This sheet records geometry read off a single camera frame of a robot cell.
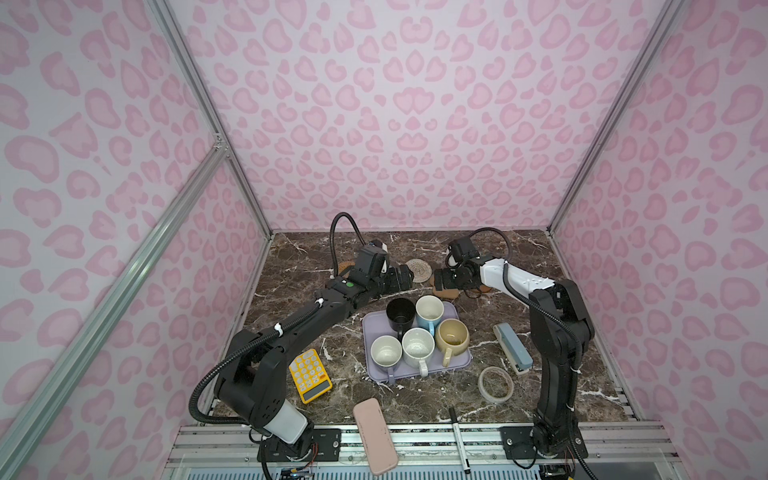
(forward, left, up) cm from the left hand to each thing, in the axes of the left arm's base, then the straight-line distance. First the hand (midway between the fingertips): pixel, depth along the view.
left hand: (404, 272), depth 84 cm
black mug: (-6, +1, -13) cm, 14 cm away
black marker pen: (-38, -12, -18) cm, 44 cm away
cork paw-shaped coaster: (+5, -15, -19) cm, 25 cm away
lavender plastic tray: (-7, +8, -18) cm, 21 cm away
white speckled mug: (-14, -4, -17) cm, 22 cm away
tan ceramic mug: (-12, -14, -18) cm, 26 cm away
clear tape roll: (-25, -25, -19) cm, 40 cm away
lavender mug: (-16, +6, -16) cm, 24 cm away
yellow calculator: (-22, +27, -18) cm, 39 cm away
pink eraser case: (-40, +7, -15) cm, 43 cm away
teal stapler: (-19, -30, -13) cm, 38 cm away
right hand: (+7, -15, -13) cm, 21 cm away
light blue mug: (-5, -8, -14) cm, 17 cm away
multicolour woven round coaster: (+14, -7, -18) cm, 24 cm away
